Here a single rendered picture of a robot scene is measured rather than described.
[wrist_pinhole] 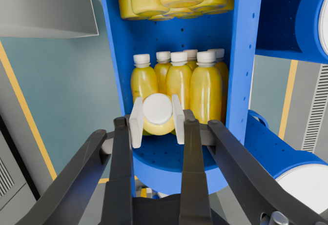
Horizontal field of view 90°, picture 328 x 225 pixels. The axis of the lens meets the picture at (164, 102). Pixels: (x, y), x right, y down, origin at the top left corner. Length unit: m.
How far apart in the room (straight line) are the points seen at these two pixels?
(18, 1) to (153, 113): 0.71
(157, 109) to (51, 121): 1.75
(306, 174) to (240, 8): 0.64
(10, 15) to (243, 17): 0.70
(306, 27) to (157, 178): 0.53
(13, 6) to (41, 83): 1.08
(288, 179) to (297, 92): 1.37
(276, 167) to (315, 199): 0.20
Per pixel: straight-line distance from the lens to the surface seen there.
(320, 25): 0.58
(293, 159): 0.77
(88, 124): 1.78
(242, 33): 0.27
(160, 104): 0.21
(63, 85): 1.72
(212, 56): 0.35
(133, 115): 0.16
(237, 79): 0.28
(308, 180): 0.81
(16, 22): 0.79
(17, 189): 2.29
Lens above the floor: 1.46
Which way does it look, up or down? 70 degrees down
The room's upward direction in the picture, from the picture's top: 173 degrees clockwise
